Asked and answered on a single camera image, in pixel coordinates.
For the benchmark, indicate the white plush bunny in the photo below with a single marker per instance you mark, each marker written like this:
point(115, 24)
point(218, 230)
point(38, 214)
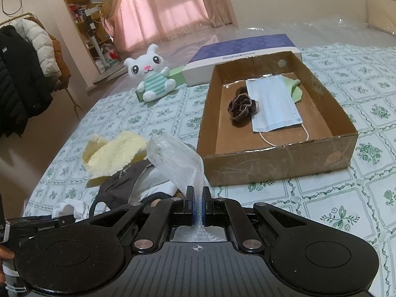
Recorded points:
point(145, 65)

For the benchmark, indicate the brown jacket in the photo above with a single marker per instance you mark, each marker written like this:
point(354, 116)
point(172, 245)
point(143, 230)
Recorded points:
point(63, 65)

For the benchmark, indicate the dark grey cloth mask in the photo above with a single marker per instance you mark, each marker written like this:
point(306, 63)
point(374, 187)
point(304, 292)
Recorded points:
point(120, 182)

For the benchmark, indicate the plastic wrapped mattress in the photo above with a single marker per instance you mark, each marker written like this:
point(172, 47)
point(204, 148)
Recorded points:
point(340, 34)

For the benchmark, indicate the white sock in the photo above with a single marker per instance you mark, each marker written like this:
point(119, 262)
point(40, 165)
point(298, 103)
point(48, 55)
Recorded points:
point(71, 207)

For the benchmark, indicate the wooden bookshelf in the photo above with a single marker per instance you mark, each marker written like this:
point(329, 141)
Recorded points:
point(77, 6)

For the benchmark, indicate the white mesh cloth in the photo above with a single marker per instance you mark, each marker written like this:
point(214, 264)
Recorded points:
point(173, 157)

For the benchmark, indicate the green box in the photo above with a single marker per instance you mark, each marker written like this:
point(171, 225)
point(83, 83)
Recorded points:
point(178, 75)

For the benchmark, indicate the pink curtain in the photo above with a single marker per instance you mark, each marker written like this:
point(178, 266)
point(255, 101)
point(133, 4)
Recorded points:
point(161, 3)

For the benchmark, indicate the yellow towel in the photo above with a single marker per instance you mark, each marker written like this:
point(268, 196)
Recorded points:
point(117, 151)

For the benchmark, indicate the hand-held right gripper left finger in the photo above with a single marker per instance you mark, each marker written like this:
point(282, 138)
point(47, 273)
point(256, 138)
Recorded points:
point(182, 210)

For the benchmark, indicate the person's left hand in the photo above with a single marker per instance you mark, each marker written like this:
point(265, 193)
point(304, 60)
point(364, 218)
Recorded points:
point(6, 253)

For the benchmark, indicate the gold clothes rack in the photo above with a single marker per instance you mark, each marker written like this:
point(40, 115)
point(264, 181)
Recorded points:
point(73, 103)

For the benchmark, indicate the black down jacket white logo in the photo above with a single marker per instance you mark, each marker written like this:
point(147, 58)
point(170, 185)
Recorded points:
point(21, 92)

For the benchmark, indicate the red white bag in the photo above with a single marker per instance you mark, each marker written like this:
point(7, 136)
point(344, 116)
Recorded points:
point(112, 55)

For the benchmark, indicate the wooden headboard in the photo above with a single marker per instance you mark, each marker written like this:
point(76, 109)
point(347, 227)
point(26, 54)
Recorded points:
point(382, 9)

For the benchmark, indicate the green cloth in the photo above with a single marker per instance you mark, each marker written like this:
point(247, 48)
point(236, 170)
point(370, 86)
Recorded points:
point(298, 94)

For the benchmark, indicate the cardboard box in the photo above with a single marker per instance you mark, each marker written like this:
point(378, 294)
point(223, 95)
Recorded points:
point(263, 167)

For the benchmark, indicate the blue face mask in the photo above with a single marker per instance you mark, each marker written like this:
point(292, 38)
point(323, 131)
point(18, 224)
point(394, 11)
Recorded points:
point(272, 105)

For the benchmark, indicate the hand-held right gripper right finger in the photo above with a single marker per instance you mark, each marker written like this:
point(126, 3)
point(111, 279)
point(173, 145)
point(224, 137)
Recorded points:
point(216, 210)

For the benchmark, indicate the dark purple scrunchie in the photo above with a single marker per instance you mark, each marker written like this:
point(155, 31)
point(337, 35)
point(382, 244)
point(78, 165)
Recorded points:
point(244, 105)

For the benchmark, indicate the purple white box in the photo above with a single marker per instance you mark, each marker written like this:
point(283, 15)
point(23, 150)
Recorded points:
point(241, 45)

